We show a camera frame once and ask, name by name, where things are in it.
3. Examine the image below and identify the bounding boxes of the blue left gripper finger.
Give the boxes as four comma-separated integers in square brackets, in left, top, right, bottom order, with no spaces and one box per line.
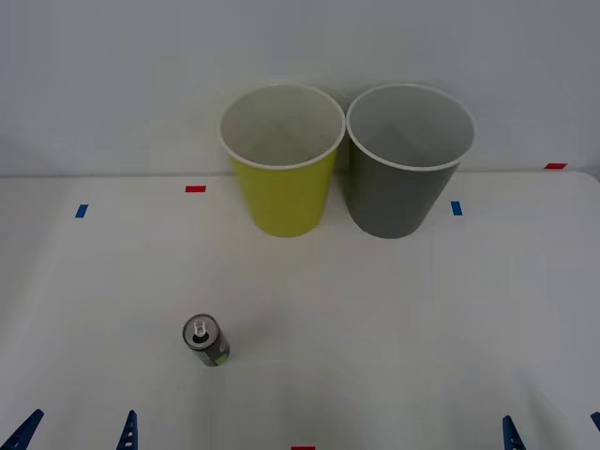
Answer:
[0,408,45,450]
[115,409,139,450]

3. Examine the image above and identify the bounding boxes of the dark grey drink can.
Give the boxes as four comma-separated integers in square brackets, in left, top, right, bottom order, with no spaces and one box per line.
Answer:
[182,313,232,368]

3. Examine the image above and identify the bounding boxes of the grey plastic bin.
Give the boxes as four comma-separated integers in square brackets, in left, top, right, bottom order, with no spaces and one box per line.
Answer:
[345,82,477,240]

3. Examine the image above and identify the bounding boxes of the yellow-green plastic bin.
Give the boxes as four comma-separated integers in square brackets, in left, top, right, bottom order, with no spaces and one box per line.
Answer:
[217,82,347,238]

